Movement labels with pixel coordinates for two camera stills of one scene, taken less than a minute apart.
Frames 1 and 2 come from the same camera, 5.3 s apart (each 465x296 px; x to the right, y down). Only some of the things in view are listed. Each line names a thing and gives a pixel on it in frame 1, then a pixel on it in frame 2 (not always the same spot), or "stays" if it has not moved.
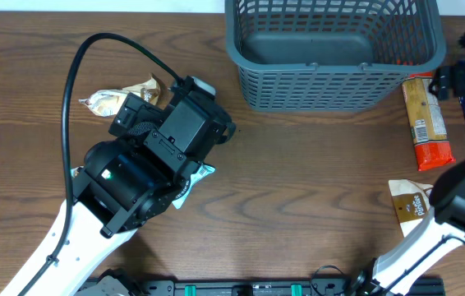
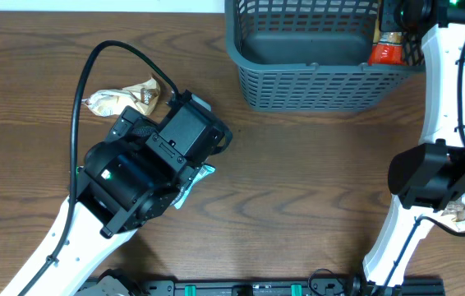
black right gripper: [442, 82] → [391, 16]
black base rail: [343, 286] stays
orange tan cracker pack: [429, 134] → [386, 48]
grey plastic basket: [324, 56] stays
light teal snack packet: [204, 170] stays
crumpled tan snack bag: [110, 102] stays
